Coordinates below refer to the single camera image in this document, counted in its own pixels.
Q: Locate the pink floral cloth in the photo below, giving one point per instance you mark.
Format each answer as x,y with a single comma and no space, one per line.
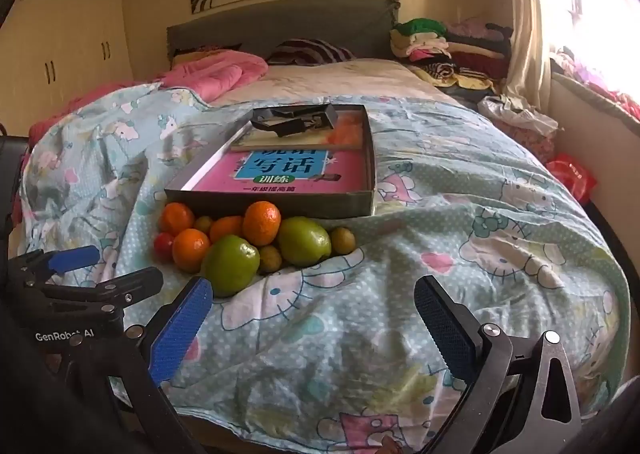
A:
600,83

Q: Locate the pink quilt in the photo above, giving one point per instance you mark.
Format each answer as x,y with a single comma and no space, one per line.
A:
220,73

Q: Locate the grey-green headboard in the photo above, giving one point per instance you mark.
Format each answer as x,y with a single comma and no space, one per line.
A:
280,18

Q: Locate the black hair clip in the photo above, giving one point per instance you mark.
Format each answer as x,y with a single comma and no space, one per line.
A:
280,126

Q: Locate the small brown fruit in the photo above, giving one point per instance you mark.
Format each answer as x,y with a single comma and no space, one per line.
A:
203,224
270,259

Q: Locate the green mandarin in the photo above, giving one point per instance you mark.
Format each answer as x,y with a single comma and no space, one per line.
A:
304,241
231,265

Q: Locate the cream curtain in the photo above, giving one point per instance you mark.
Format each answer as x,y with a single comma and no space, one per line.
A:
530,8

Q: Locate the red patterned cloth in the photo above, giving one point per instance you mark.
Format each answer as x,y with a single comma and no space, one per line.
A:
530,141

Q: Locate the printed cartoon blanket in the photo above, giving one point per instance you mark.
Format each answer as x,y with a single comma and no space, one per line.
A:
350,314

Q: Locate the striped pillow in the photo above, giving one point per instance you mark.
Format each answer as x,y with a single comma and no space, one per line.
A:
310,52

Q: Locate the pile of folded clothes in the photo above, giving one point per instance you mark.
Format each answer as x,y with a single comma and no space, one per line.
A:
450,53

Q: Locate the cream wardrobe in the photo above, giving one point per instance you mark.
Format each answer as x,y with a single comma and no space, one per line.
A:
75,48

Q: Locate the orange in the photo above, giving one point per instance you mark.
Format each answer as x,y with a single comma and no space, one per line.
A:
190,250
176,218
226,228
261,223

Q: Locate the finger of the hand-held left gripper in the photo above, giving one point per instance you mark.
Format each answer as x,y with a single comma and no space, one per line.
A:
70,259
115,286

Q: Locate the red tomato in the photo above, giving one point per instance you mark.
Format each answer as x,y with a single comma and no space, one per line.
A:
162,246

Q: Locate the green jujube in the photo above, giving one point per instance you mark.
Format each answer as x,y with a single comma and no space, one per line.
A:
343,240

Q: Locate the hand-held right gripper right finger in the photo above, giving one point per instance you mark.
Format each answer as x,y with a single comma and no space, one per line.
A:
445,329

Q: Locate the shallow grey cardboard box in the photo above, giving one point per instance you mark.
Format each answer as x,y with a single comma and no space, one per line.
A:
340,201

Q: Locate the beige bed sheet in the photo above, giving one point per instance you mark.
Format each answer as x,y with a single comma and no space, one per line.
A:
340,78

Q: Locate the red plastic bag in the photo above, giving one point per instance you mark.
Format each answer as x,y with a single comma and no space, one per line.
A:
572,178

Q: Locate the white plastic bag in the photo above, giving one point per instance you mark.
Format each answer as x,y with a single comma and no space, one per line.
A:
515,116

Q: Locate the pink book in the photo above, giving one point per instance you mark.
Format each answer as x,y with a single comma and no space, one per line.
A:
225,178

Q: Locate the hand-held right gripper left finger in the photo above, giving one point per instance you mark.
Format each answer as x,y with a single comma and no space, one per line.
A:
182,329

